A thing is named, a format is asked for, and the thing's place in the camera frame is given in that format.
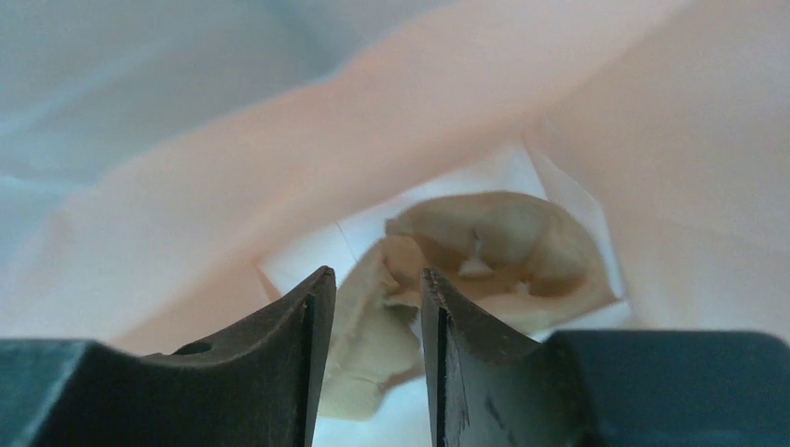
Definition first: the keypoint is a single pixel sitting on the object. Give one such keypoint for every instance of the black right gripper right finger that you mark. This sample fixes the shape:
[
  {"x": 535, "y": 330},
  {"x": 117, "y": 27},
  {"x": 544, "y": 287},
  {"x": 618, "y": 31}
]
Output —
[{"x": 489, "y": 385}]

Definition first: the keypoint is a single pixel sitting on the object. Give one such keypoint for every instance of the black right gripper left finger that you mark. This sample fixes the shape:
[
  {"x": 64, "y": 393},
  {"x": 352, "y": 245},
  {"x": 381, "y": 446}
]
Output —
[{"x": 256, "y": 382}]

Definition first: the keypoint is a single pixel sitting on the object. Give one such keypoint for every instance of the orange paper bag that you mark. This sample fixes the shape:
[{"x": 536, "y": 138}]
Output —
[{"x": 661, "y": 126}]

